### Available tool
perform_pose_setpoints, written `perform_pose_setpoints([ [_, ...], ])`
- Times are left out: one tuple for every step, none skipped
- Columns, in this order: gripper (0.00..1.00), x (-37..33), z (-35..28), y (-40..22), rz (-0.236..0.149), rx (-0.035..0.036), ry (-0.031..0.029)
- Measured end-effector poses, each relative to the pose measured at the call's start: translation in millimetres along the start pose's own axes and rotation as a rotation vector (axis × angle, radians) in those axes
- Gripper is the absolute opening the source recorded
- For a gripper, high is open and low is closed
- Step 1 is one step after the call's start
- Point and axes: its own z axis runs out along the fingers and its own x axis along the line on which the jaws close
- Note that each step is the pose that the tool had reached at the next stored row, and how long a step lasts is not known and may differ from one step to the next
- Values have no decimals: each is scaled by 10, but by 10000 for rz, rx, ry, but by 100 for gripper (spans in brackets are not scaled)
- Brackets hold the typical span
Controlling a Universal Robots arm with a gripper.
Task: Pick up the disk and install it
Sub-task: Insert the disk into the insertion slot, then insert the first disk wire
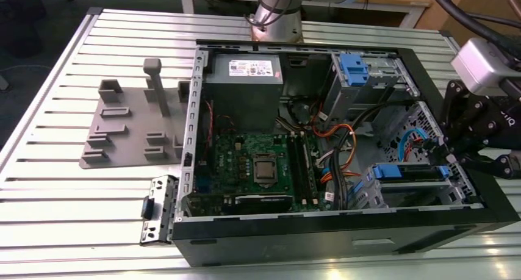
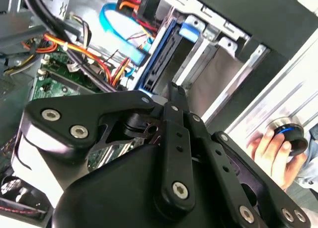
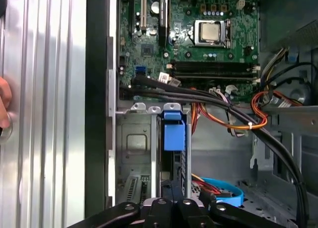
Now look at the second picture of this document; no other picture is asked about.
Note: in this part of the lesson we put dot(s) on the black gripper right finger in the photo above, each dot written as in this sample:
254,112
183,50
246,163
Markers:
216,153

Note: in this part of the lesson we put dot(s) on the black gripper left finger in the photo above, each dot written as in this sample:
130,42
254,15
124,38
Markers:
99,111

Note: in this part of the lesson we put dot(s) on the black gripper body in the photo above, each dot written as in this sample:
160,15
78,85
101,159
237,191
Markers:
119,200

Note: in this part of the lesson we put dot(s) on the hard disk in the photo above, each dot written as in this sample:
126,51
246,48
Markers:
159,64

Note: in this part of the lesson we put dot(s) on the bare person's hand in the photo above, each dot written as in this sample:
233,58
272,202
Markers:
268,153

